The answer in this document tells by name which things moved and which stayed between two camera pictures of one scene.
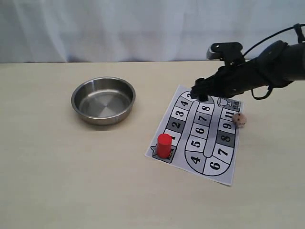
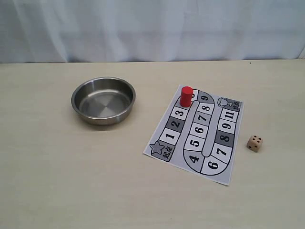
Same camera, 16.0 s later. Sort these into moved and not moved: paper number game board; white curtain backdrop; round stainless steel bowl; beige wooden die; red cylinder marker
Moved: beige wooden die; red cylinder marker
Not moved: white curtain backdrop; paper number game board; round stainless steel bowl
